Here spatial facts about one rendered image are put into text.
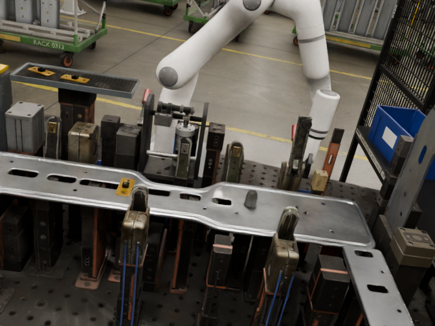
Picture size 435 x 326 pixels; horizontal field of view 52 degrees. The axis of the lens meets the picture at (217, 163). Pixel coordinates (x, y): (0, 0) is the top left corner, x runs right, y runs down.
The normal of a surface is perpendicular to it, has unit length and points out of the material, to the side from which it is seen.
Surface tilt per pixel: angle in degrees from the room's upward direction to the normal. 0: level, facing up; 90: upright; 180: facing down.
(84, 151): 90
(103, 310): 0
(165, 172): 0
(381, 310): 0
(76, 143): 90
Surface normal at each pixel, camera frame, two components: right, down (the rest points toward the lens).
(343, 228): 0.15, -0.87
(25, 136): -0.03, 0.47
